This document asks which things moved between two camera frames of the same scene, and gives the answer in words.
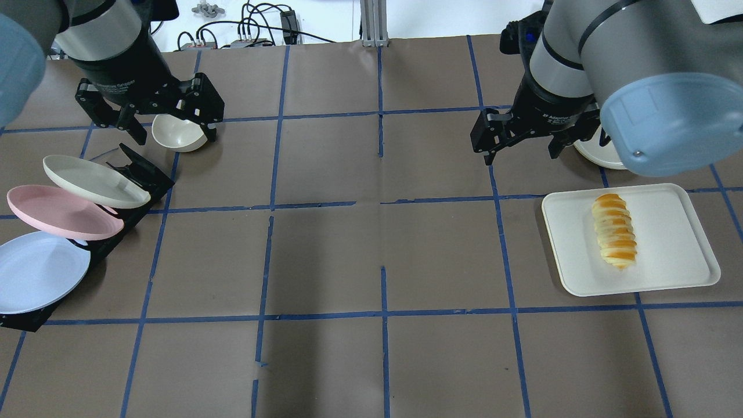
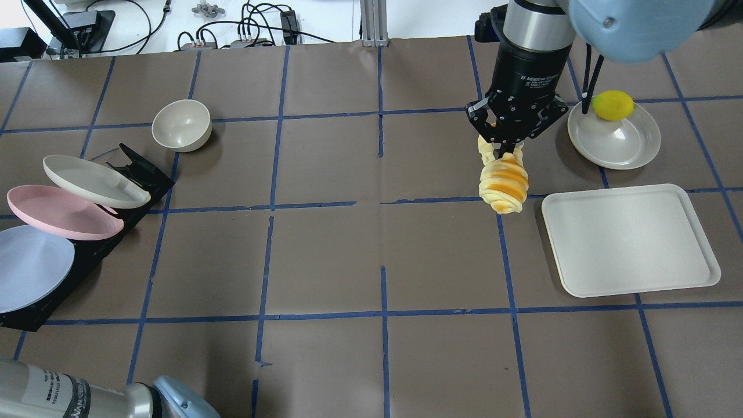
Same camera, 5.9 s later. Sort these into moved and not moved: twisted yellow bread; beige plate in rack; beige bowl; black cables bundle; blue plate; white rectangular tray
Moved: twisted yellow bread; blue plate
Not moved: beige bowl; beige plate in rack; white rectangular tray; black cables bundle
